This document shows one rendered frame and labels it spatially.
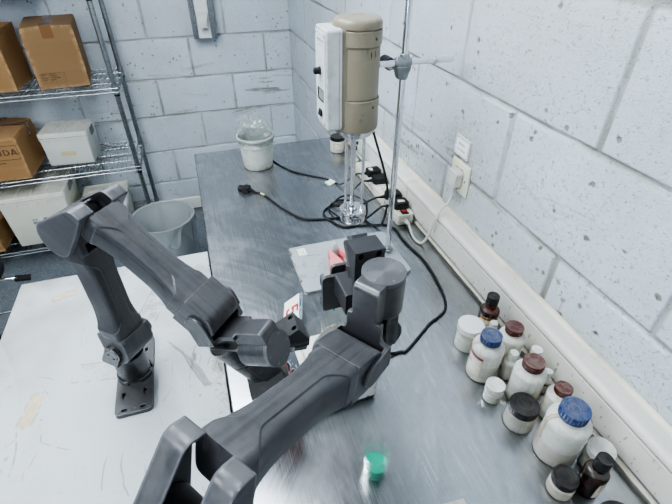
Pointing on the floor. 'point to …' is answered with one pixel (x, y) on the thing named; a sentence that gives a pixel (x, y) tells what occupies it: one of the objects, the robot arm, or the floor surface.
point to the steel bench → (479, 442)
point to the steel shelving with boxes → (54, 132)
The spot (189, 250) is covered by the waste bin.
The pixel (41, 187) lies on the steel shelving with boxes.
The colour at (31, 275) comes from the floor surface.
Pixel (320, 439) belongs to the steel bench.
